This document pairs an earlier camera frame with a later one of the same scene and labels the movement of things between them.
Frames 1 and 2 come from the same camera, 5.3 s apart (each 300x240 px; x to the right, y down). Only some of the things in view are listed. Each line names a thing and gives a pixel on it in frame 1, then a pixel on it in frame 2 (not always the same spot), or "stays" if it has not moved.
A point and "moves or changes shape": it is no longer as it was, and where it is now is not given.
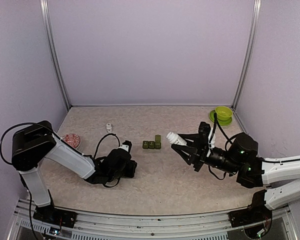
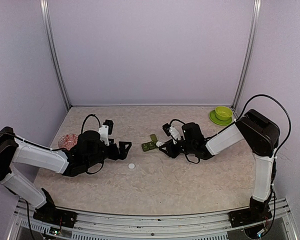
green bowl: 223,113 stays
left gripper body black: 130,173 to 113,155
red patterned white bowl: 72,139 stays
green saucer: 211,115 stays
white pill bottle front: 175,138 moves or changes shape
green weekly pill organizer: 150,144 moves or changes shape
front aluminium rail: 107,226 stays
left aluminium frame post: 50,32 stays
